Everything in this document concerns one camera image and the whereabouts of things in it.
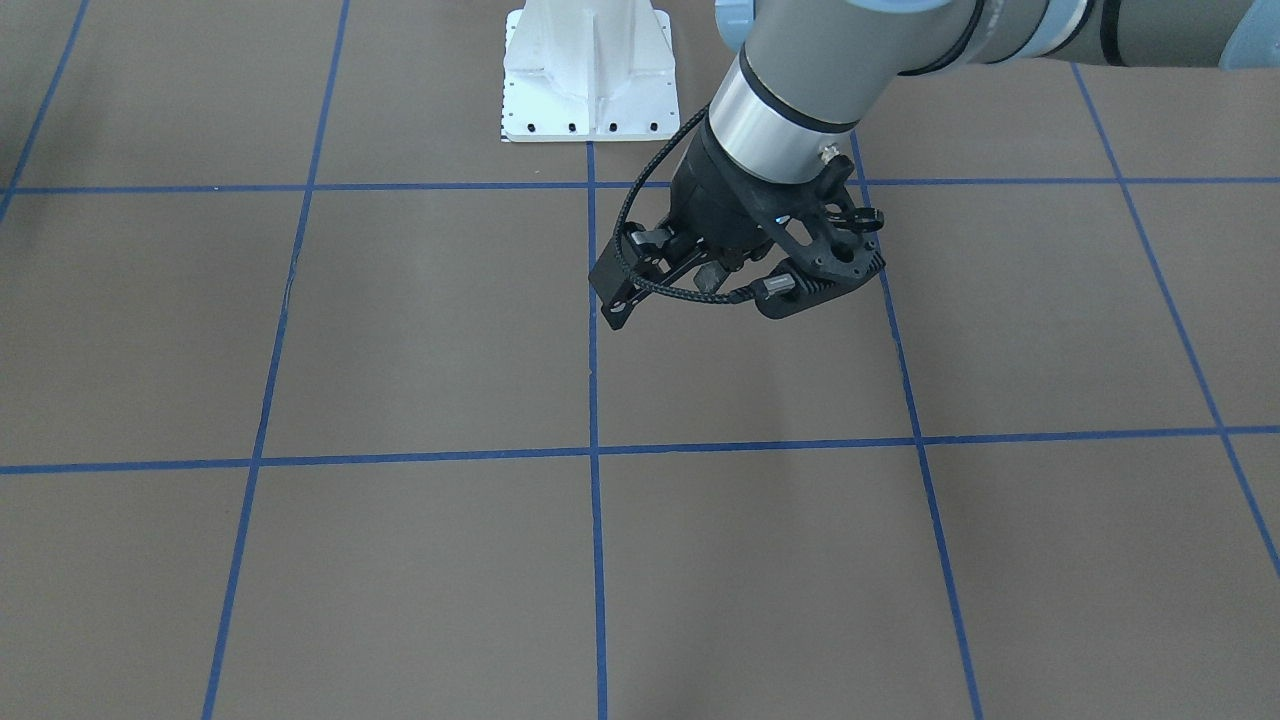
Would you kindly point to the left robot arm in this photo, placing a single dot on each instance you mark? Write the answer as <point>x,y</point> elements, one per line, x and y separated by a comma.
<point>807,72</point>

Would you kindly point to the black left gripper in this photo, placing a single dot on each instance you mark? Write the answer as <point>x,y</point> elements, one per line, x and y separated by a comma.
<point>718,196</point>

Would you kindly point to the brown table mat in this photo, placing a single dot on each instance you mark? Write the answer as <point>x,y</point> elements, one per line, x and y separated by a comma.
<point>308,413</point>

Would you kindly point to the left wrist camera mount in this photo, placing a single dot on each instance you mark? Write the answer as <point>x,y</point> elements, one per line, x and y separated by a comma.
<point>828,241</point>

